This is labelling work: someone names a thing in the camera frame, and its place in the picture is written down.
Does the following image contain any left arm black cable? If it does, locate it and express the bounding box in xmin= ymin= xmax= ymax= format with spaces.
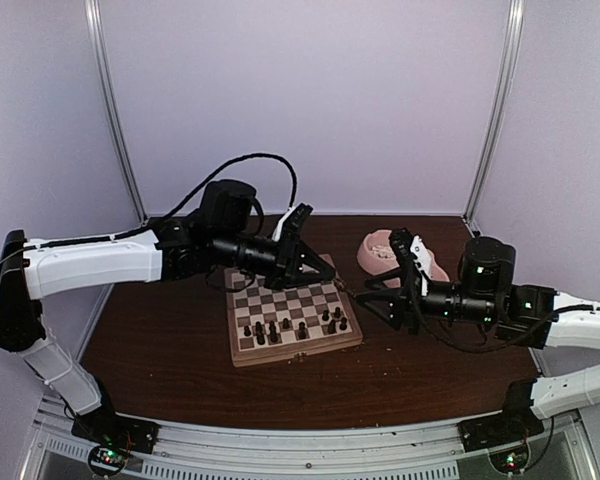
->
xmin=0 ymin=153 xmax=301 ymax=349

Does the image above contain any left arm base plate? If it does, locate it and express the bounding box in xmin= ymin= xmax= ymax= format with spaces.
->
xmin=71 ymin=411 xmax=160 ymax=454

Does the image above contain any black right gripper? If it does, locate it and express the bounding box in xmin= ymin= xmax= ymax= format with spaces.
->
xmin=355 ymin=267 xmax=497 ymax=339

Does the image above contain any dark bishop chess piece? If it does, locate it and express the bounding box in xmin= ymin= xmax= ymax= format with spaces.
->
xmin=269 ymin=328 xmax=279 ymax=344

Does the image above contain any white chess pieces pile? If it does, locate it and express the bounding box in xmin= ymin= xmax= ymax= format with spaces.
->
xmin=371 ymin=244 xmax=396 ymax=261

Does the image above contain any right aluminium frame post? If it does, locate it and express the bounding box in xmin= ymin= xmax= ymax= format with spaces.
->
xmin=462 ymin=0 xmax=526 ymax=235

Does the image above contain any wooden chess board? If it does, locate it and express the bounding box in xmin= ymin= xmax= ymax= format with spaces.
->
xmin=224 ymin=269 xmax=363 ymax=367

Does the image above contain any front aluminium rail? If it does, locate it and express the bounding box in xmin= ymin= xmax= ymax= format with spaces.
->
xmin=29 ymin=394 xmax=596 ymax=480

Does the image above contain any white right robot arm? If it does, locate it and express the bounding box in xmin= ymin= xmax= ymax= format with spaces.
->
xmin=355 ymin=229 xmax=600 ymax=354

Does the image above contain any aluminium frame post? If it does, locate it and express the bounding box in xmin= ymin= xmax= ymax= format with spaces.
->
xmin=84 ymin=0 xmax=147 ymax=224
xmin=462 ymin=0 xmax=526 ymax=235

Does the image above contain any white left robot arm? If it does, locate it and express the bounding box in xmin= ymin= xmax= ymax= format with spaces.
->
xmin=0 ymin=180 xmax=335 ymax=444

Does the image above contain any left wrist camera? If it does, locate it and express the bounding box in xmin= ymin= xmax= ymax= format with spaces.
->
xmin=270 ymin=203 xmax=313 ymax=242

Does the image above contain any left aluminium frame post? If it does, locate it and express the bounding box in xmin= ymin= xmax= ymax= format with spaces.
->
xmin=84 ymin=0 xmax=147 ymax=224

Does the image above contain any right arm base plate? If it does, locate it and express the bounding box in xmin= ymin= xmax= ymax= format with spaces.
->
xmin=458 ymin=409 xmax=544 ymax=452

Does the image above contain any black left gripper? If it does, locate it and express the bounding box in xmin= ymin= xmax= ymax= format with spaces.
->
xmin=212 ymin=228 xmax=336 ymax=291

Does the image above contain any pink double bowl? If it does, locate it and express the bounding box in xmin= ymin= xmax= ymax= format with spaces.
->
xmin=355 ymin=228 xmax=451 ymax=289

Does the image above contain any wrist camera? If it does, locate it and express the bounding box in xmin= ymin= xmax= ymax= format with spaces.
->
xmin=389 ymin=228 xmax=433 ymax=297
xmin=270 ymin=203 xmax=313 ymax=242

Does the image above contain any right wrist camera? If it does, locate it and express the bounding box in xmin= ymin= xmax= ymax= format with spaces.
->
xmin=389 ymin=228 xmax=433 ymax=297

